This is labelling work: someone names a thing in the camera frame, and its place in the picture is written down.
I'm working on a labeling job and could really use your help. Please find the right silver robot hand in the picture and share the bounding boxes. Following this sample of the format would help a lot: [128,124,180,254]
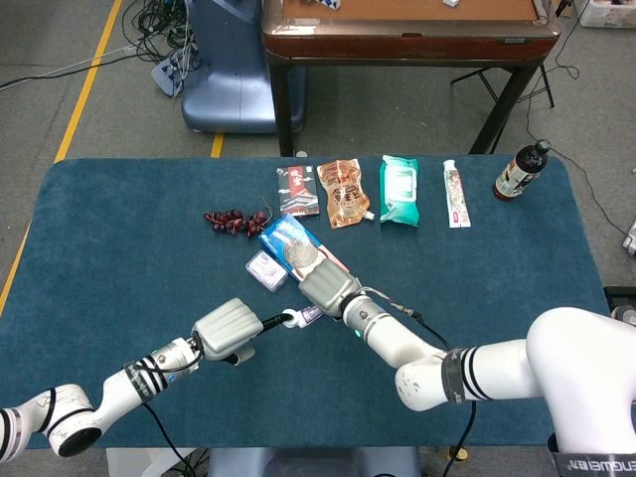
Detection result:
[296,261,362,319]

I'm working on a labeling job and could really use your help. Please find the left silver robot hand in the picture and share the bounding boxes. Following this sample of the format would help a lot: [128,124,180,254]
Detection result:
[191,297,299,366]

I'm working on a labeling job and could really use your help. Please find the white floral toothpaste tube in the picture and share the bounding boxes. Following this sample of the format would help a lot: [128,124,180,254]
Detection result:
[441,159,472,230]

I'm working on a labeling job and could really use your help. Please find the small white plastic case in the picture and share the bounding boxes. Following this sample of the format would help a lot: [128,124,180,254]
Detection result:
[244,249,289,293]

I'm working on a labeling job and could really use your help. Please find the blue printed carton box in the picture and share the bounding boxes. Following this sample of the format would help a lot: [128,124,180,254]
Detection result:
[257,214,351,280]

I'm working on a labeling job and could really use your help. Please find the orange spouted pouch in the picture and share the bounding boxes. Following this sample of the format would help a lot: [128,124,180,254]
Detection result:
[316,158,375,231]

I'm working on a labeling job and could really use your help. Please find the black and red packet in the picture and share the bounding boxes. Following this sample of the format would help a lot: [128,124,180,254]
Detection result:
[276,165,321,219]

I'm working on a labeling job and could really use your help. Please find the teal table mat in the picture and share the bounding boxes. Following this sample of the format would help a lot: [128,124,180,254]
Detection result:
[0,157,630,451]

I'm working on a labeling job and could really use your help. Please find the red grape bunch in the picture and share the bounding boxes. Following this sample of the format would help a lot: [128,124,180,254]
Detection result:
[202,196,274,239]

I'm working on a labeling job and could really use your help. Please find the green wet wipes pack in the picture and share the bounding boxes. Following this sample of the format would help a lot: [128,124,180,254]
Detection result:
[379,154,421,228]

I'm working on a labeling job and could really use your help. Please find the blue grey robot torso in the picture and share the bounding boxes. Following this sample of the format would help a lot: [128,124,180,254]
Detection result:
[208,446,423,477]

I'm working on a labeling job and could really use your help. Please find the dark drink bottle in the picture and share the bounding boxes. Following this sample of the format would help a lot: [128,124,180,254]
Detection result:
[492,139,552,203]

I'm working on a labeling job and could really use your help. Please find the blue grey machine base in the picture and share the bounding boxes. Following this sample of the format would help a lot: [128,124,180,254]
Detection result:
[180,0,307,134]

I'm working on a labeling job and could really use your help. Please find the brown wooden table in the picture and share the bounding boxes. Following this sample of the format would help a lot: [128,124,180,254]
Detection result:
[261,0,562,158]

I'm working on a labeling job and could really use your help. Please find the blue power strip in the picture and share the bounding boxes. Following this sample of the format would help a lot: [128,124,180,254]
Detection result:
[150,48,200,98]

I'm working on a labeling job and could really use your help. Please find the white storage box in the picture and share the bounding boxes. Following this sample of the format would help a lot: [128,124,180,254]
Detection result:
[578,0,636,29]

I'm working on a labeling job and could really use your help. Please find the thin black floor cable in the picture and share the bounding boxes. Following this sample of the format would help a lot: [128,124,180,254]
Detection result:
[526,0,636,239]

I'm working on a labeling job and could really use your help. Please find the black floor frame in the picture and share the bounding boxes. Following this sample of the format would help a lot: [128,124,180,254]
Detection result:
[603,285,636,310]

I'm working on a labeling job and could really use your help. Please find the long grey floor cable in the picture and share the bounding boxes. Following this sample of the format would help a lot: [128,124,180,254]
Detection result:
[0,44,138,92]

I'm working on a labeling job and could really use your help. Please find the tangled floor cables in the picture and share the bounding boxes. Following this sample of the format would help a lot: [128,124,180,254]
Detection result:
[121,0,203,66]

